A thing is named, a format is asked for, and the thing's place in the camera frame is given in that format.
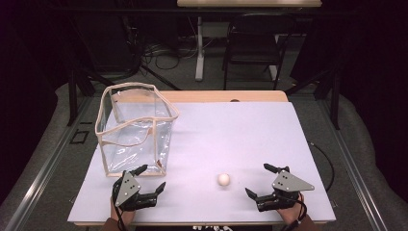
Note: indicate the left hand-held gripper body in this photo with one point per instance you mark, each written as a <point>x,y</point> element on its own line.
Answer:
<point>128,189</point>

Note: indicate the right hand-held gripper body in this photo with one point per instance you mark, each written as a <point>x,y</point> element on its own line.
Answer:
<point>288,183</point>

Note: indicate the clear plastic bag beige trim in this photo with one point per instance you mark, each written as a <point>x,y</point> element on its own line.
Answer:
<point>134,150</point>

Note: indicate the small white ball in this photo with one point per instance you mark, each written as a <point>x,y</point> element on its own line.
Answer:
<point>224,179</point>

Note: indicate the person's left hand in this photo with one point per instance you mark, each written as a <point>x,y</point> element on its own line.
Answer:
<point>125,216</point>

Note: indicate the person's right hand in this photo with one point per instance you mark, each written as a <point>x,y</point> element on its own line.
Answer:
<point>292,213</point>

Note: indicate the person's patterned clothing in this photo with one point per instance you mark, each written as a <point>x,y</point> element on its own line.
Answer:
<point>211,228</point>

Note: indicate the wooden table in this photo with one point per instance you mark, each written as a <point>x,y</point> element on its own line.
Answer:
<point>224,95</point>

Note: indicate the black metal stand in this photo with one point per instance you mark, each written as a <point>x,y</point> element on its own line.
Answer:
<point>72,96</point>
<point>335,102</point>

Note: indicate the black chair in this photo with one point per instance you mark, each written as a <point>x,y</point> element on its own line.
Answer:
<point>253,48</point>

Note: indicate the wooden desk white legs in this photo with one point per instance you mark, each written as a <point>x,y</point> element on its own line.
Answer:
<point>250,3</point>

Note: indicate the metal floor rail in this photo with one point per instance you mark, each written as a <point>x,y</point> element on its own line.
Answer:
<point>356,173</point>
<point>38,179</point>

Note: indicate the black floor socket frame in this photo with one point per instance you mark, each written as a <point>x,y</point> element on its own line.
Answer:
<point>72,137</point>

